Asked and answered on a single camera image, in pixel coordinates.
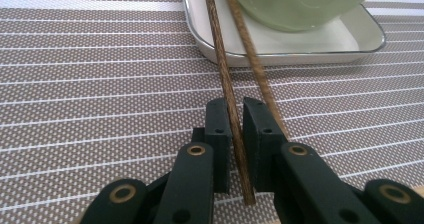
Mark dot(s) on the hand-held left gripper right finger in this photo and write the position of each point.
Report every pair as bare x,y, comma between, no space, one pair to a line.
263,140

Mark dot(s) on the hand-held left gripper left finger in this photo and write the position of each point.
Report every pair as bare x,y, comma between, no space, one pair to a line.
218,144

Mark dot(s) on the brown wooden chopstick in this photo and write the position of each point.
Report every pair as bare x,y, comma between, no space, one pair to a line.
253,60
230,97

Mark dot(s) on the white rectangular tray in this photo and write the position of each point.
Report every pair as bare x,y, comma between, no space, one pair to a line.
300,47

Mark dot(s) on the light green bowl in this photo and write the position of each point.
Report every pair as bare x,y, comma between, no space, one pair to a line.
300,7

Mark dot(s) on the grey striped woven placemat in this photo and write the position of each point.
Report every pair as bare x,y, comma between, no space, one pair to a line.
83,100

